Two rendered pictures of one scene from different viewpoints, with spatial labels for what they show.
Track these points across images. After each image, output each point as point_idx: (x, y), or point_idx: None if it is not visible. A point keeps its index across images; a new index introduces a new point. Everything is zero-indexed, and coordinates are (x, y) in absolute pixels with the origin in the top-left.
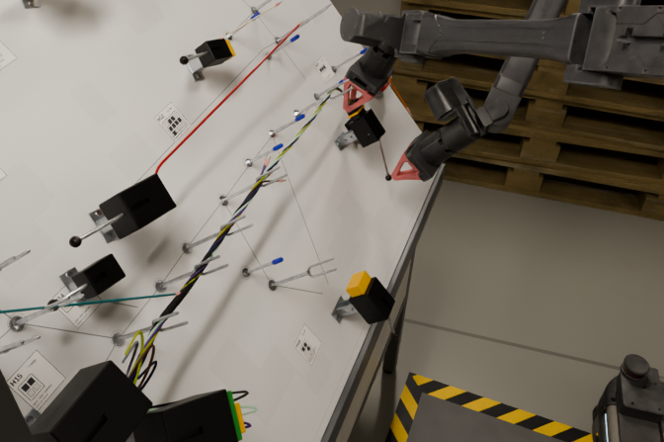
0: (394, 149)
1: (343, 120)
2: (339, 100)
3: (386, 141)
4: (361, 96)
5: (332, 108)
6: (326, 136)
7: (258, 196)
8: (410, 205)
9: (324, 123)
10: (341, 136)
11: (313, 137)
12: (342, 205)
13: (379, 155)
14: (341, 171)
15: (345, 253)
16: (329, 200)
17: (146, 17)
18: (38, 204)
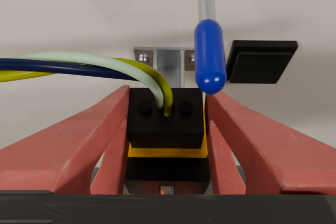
0: (325, 125)
1: (248, 30)
2: None
3: (328, 112)
4: (212, 153)
5: None
6: (111, 28)
7: None
8: (234, 158)
9: None
10: (153, 64)
11: (40, 6)
12: (47, 113)
13: (266, 115)
14: (98, 88)
15: (2, 137)
16: (8, 98)
17: None
18: None
